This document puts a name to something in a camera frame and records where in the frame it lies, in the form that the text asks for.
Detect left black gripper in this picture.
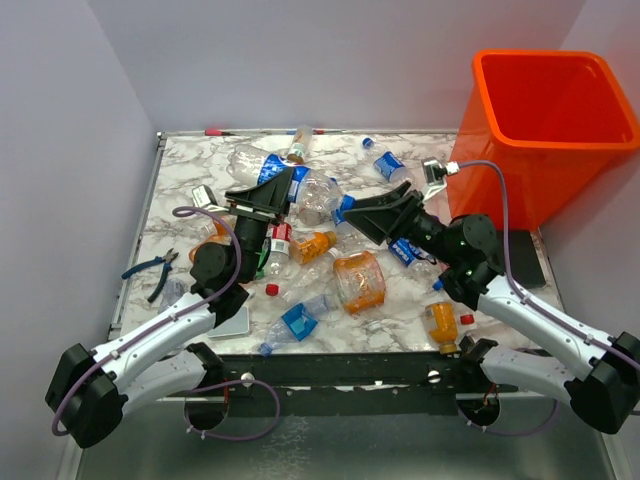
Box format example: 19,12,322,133
225,168,297,283

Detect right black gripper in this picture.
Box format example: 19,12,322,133
342,180,460,266

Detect large Pepsi bottle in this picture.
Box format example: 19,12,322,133
227,144,344,214

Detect large crushed orange bottle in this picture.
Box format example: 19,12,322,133
333,251,386,315

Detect crushed blue label water bottle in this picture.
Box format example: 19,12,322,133
257,294,337,357

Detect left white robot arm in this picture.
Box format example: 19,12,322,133
45,167,295,448

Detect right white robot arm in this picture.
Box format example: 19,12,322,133
344,184,639,434

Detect orange plastic bin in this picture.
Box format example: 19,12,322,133
447,49,639,230

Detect blue Pepsi bottle centre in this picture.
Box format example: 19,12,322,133
332,210,358,238

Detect red label clear bottle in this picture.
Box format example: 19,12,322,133
263,222,292,278

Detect red cap clear bottle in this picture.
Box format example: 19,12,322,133
298,204,327,227

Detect far blue label bottle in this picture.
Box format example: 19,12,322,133
361,137,416,186

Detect green cap tea bottle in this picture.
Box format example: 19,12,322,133
286,125,313,164

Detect orange juice bottle centre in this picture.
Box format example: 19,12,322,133
289,231,337,265

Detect orange juice bottle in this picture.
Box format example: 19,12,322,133
289,231,337,265
424,302,458,355

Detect orange label crushed bottle left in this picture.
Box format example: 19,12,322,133
189,220,232,263

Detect blue red pen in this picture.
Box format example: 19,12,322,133
285,129,347,135

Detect red marker pen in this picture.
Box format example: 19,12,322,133
204,128,234,137

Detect clear crushed bottle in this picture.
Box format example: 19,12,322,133
280,248,342,306

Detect orange juice bottle front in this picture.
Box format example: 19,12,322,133
424,302,458,355

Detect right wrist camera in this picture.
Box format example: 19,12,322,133
421,159,447,201

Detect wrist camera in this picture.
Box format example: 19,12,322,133
421,159,447,201
191,185,218,210

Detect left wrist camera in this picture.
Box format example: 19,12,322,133
191,185,218,210

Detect blue handled pliers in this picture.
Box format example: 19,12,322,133
121,247,180,304

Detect black base frame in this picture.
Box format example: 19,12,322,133
184,352,492,424

